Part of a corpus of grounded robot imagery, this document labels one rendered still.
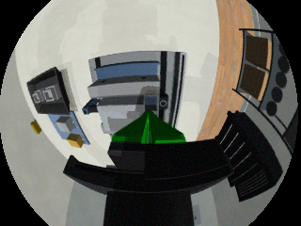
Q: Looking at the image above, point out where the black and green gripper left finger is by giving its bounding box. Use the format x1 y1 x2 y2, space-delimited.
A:
110 110 149 143

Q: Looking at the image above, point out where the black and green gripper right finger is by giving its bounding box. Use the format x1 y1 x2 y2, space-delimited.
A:
149 109 186 143

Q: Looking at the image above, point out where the yellow brass block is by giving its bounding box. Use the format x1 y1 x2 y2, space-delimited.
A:
67 134 84 148

